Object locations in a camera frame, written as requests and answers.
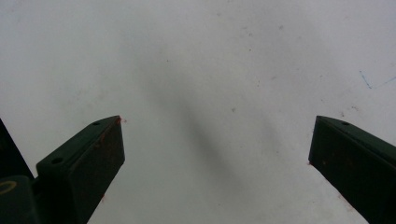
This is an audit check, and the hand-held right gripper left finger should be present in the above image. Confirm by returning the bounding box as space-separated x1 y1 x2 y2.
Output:
35 115 126 224

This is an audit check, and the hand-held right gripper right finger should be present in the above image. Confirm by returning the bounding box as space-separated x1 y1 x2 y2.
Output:
308 115 396 224

